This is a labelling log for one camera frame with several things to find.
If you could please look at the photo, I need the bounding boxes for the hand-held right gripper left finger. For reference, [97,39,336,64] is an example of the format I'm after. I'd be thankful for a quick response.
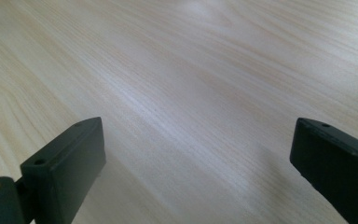
[20,116,107,224]

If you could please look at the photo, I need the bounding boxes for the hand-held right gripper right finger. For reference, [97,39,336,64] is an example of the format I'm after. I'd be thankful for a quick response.
[289,117,358,224]

